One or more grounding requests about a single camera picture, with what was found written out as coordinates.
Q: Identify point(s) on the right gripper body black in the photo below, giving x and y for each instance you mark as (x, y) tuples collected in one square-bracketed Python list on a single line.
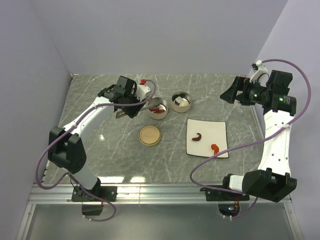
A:
[(252, 93)]

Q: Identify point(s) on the metal serving tongs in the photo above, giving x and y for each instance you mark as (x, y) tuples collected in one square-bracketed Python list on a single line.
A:
[(134, 111)]

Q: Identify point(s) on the red bacon strip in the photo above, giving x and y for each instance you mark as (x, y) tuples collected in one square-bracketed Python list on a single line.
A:
[(157, 110)]

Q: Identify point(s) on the white round bun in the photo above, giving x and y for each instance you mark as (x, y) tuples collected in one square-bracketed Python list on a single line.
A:
[(184, 103)]

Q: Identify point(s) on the sushi roll piece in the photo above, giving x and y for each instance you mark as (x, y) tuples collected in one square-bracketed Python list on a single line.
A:
[(178, 100)]

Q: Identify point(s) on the dark red curved sausage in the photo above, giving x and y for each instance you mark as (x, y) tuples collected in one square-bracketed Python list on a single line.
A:
[(197, 138)]

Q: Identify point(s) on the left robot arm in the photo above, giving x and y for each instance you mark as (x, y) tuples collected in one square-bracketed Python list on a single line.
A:
[(66, 145)]

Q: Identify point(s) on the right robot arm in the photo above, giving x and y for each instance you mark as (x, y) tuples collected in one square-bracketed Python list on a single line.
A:
[(272, 180)]

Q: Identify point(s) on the beige round lunch box lid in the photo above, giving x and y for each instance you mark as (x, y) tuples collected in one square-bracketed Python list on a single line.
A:
[(150, 135)]

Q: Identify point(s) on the steel bowl near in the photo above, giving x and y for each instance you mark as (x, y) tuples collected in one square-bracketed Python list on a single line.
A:
[(163, 105)]

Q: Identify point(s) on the steel bowl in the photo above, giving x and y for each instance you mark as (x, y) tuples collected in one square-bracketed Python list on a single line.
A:
[(163, 105), (184, 95)]

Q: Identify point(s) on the white square plate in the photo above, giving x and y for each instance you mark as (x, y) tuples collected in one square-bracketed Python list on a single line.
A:
[(213, 132)]

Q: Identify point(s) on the steel bowl far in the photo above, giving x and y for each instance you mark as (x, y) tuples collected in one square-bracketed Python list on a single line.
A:
[(184, 95)]

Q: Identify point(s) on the orange shrimp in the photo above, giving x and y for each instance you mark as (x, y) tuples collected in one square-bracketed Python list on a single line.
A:
[(215, 149)]

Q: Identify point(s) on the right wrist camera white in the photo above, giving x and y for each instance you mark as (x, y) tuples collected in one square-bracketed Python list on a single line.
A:
[(259, 70)]

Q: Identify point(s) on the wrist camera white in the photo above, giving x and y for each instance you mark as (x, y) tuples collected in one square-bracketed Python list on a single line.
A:
[(142, 91), (259, 70)]

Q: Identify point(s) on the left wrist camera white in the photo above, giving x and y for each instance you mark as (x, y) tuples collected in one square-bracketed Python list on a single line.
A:
[(142, 91)]

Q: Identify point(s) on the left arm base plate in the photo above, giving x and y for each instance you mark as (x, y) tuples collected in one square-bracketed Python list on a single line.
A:
[(108, 193)]

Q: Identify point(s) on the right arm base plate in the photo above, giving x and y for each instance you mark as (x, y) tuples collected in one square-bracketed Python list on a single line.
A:
[(213, 195)]

